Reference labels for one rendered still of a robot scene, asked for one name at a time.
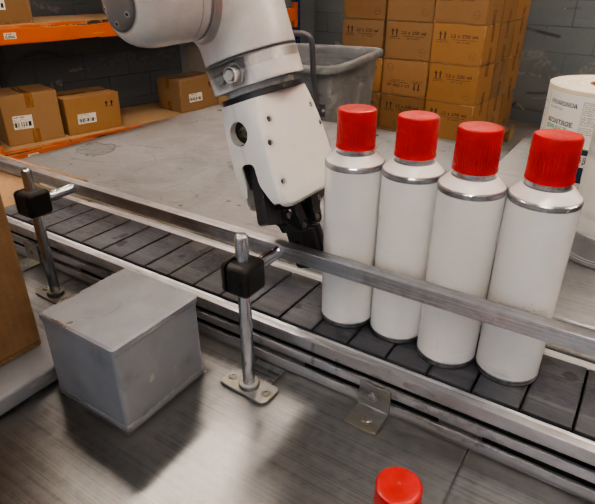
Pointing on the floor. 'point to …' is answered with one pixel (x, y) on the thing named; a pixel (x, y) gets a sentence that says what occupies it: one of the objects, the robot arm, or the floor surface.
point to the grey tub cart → (336, 74)
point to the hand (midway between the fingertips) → (308, 246)
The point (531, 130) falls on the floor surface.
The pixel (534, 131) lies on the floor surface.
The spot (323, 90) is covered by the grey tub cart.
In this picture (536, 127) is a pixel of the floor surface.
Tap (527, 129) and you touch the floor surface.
